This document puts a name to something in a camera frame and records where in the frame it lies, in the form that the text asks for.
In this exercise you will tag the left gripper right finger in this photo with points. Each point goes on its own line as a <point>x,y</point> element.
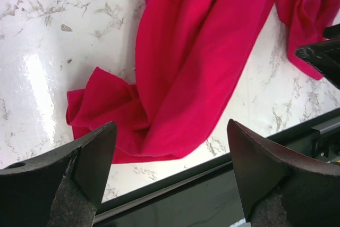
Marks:
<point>279,186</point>

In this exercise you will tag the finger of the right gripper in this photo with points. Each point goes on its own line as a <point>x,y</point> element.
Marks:
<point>332,32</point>
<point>324,57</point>

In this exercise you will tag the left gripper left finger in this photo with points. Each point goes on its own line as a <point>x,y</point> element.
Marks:
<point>62,187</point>

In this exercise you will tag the magenta t shirt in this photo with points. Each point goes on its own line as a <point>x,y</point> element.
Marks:
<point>189,56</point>

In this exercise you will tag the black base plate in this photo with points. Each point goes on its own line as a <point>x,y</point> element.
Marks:
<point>208,195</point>

